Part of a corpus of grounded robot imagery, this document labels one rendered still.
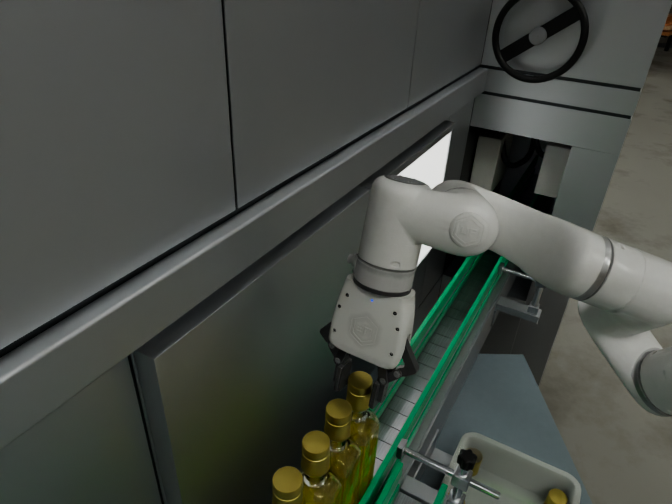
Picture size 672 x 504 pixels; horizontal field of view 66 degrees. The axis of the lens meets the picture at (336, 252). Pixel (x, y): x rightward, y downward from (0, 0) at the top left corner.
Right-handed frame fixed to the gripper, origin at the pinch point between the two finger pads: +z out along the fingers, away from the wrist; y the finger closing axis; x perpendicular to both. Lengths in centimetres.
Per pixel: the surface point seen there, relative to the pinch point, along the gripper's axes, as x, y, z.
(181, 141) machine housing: -21.8, -14.5, -30.5
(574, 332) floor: 215, 27, 62
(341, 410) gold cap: -6.1, 0.6, 0.7
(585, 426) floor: 157, 42, 77
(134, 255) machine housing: -26.7, -14.3, -20.1
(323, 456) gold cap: -12.1, 1.9, 3.1
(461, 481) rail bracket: 12.1, 15.2, 16.4
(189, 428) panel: -20.4, -11.4, 1.4
